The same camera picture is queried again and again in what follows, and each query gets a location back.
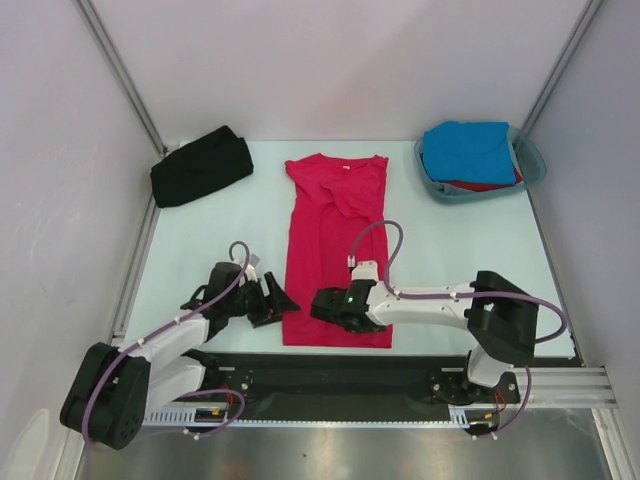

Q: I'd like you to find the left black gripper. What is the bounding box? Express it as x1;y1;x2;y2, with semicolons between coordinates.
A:
225;272;299;328

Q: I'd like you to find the pink t shirt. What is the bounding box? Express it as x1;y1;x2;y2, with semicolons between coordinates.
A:
282;154;393;349

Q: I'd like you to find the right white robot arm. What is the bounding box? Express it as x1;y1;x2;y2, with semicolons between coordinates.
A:
311;267;539;402

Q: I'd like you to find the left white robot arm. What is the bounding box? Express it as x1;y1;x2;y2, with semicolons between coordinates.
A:
59;262;301;450

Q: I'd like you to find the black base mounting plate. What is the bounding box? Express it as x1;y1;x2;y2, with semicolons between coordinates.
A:
169;350;524;422

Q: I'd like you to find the folded black t shirt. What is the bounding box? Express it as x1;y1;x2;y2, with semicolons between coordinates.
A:
150;125;254;208

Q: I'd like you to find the red t shirt in basket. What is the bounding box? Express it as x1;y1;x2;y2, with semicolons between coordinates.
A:
445;168;523;192

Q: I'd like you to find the blue t shirt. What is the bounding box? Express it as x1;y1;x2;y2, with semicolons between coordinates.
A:
423;121;516;186

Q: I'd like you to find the teal plastic basket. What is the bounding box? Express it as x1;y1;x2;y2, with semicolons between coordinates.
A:
413;126;547;205

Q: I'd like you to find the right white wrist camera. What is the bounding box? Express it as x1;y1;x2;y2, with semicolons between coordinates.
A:
347;255;379;283

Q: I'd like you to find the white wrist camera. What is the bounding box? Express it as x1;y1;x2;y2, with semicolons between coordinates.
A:
347;255;379;283
244;254;260;282

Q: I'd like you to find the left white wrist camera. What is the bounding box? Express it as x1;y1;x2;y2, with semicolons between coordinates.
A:
244;254;260;282

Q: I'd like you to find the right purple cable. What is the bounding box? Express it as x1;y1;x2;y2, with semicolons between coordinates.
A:
346;220;571;441

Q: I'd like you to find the purple cable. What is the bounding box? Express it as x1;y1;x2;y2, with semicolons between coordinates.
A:
346;220;571;441
82;241;262;446

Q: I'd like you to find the left slotted cable duct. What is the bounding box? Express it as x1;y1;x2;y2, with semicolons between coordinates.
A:
143;405;228;428

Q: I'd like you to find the slotted cable duct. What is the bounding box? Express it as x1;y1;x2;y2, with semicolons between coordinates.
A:
143;405;228;428
449;404;500;429

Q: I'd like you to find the right slotted cable duct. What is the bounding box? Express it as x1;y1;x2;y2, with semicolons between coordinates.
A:
449;404;500;429

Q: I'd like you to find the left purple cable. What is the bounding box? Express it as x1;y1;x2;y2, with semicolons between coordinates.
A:
82;241;262;446

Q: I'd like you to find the aluminium front frame rail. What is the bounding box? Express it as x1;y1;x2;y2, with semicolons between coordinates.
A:
70;364;618;407

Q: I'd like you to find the right aluminium corner post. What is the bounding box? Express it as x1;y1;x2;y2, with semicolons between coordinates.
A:
522;0;608;134

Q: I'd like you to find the aluminium corner post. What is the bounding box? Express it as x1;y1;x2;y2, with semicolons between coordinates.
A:
522;0;608;134
73;0;168;158

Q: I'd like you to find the left aluminium corner post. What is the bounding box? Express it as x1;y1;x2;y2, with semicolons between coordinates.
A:
73;0;168;158

